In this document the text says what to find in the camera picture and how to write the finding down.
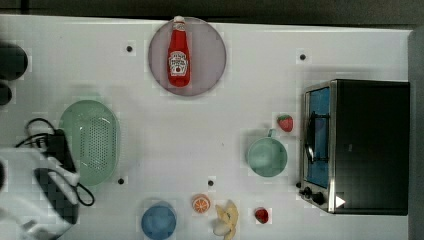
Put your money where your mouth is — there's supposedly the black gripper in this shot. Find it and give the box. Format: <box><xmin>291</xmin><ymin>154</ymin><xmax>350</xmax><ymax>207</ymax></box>
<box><xmin>43</xmin><ymin>129</ymin><xmax>76</xmax><ymax>173</ymax></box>

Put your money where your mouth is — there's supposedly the green oval strainer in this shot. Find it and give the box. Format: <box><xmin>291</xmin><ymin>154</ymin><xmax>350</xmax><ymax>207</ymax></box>
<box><xmin>59</xmin><ymin>100</ymin><xmax>120</xmax><ymax>186</ymax></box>

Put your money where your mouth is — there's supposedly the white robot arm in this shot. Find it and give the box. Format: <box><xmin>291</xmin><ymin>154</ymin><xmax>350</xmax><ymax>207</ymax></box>
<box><xmin>1</xmin><ymin>130</ymin><xmax>80</xmax><ymax>240</ymax></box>

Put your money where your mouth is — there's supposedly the small black holder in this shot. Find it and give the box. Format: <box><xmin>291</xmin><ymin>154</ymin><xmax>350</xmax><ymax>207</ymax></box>
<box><xmin>0</xmin><ymin>83</ymin><xmax>12</xmax><ymax>106</ymax></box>

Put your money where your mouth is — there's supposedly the black utensil holder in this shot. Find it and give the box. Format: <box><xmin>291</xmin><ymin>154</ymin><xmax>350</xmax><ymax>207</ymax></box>
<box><xmin>0</xmin><ymin>42</ymin><xmax>28</xmax><ymax>81</ymax></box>

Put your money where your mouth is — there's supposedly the blue cup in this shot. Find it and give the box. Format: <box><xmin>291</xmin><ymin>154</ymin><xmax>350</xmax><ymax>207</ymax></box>
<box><xmin>141</xmin><ymin>201</ymin><xmax>177</xmax><ymax>240</ymax></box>

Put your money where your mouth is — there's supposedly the orange slice toy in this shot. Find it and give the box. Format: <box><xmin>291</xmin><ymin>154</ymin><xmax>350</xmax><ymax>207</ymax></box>
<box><xmin>192</xmin><ymin>194</ymin><xmax>210</xmax><ymax>214</ymax></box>

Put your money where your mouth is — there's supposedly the red ketchup bottle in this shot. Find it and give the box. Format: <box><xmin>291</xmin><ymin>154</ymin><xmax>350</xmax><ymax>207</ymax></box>
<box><xmin>167</xmin><ymin>16</ymin><xmax>191</xmax><ymax>88</ymax></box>

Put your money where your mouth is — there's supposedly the grey round plate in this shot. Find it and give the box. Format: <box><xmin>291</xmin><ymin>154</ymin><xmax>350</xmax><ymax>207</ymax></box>
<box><xmin>148</xmin><ymin>17</ymin><xmax>226</xmax><ymax>97</ymax></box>

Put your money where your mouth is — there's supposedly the peeled banana toy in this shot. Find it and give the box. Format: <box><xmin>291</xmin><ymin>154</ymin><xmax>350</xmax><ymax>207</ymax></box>
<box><xmin>213</xmin><ymin>200</ymin><xmax>239</xmax><ymax>240</ymax></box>

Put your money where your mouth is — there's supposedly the green mug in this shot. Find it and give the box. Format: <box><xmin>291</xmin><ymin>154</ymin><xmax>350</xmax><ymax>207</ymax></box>
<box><xmin>246</xmin><ymin>129</ymin><xmax>288</xmax><ymax>178</ymax></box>

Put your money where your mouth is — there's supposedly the red strawberry toy front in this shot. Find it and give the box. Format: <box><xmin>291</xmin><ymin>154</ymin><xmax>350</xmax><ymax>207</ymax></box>
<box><xmin>255</xmin><ymin>208</ymin><xmax>269</xmax><ymax>224</ymax></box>

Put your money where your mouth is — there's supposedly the red strawberry toy by oven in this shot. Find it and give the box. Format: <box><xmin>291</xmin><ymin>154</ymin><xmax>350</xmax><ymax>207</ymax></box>
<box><xmin>277</xmin><ymin>115</ymin><xmax>294</xmax><ymax>132</ymax></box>

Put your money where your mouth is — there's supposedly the black toaster oven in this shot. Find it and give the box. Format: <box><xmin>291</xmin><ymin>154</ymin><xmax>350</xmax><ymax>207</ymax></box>
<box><xmin>296</xmin><ymin>79</ymin><xmax>410</xmax><ymax>216</ymax></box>

